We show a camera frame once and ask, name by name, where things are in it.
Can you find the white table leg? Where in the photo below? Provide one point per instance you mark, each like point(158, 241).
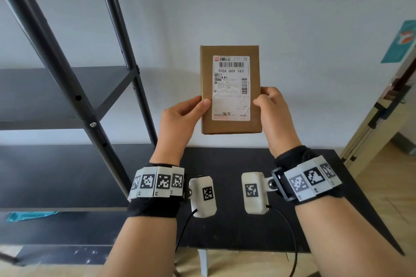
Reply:
point(203, 263)

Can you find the wooden door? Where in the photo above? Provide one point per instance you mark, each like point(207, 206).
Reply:
point(373, 130)

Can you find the person's left forearm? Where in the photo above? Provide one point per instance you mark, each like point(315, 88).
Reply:
point(143, 247)

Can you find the brown cardboard box with label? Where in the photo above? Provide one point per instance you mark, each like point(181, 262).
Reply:
point(227, 124)

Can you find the person's left thumb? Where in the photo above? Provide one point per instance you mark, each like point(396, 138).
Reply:
point(196, 108)

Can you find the person's right thumb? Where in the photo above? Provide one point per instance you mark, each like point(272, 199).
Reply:
point(263, 102)

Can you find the teal plastic bag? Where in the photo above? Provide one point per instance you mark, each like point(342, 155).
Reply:
point(31, 216)

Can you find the grey floor mat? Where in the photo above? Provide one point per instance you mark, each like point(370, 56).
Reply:
point(406, 145)

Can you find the person's left hand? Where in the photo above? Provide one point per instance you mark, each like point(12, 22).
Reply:
point(172, 130)

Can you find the person's right forearm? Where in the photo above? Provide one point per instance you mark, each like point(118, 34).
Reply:
point(341, 241)

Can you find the teal poster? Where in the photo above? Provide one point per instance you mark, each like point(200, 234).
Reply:
point(399, 43)

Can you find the black wristband with marker tags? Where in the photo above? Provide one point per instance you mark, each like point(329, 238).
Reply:
point(308, 179)
point(156, 186)

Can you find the white wrist camera with marker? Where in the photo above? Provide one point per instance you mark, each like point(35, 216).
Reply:
point(255, 194)
point(203, 197)

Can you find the black metal shelf rack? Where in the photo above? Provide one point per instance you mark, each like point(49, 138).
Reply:
point(39, 98)

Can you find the black door bracket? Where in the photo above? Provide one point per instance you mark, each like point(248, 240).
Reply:
point(391, 101)

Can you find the person's right hand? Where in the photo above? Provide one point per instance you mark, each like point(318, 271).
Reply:
point(278, 124)

